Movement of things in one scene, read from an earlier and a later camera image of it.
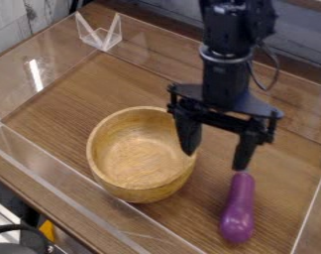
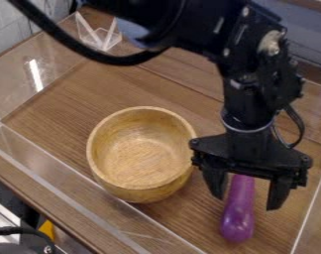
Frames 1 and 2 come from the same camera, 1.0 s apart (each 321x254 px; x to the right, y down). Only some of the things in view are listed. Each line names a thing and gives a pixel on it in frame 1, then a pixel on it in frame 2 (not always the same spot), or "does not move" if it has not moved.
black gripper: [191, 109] → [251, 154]
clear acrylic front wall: [82, 209] does not move
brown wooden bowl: [136, 155] does not move
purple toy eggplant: [239, 218] does not move
